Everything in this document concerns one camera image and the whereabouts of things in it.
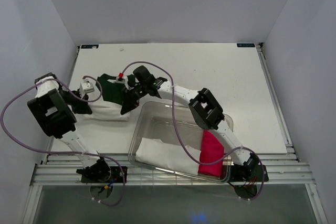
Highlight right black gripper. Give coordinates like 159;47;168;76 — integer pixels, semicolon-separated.
122;82;148;114

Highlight white and green t-shirt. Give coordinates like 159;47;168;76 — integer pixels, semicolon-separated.
83;73;135;121

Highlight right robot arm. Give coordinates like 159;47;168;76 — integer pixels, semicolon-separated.
121;61;266;180

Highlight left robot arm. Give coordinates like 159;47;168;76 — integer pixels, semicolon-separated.
27;72;111;182

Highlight clear plastic bin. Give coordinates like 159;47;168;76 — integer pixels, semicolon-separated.
128;101;231;184

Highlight blue corner label left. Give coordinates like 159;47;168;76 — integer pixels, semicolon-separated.
80;44;99;49

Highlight blue corner label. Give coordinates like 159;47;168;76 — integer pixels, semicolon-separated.
236;43;255;48
80;44;99;49

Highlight rolled white t-shirt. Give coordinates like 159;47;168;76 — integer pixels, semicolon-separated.
135;138;201;176

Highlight rolled pink t-shirt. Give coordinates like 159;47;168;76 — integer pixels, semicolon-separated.
198;131;225;177

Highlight blue corner label right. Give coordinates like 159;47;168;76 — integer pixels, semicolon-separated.
236;43;255;48

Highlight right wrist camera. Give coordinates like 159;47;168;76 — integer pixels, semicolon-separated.
114;73;133;89

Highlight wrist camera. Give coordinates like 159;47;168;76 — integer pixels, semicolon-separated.
79;81;95;97
114;73;133;89

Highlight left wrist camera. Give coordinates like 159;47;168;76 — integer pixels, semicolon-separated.
79;81;95;97

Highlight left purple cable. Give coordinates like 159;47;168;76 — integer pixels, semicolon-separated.
0;76;127;207

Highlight purple cable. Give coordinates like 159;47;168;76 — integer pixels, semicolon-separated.
122;61;265;201
0;76;127;207

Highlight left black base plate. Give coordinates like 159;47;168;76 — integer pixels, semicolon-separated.
80;166;123;184

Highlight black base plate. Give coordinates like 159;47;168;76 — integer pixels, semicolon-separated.
228;165;269;182
80;166;123;184

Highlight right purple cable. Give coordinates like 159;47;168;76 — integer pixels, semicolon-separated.
122;61;265;201

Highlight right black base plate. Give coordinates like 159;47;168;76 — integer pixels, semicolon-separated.
228;165;269;182

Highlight aluminium frame rails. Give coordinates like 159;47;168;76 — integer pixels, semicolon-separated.
30;42;328;223

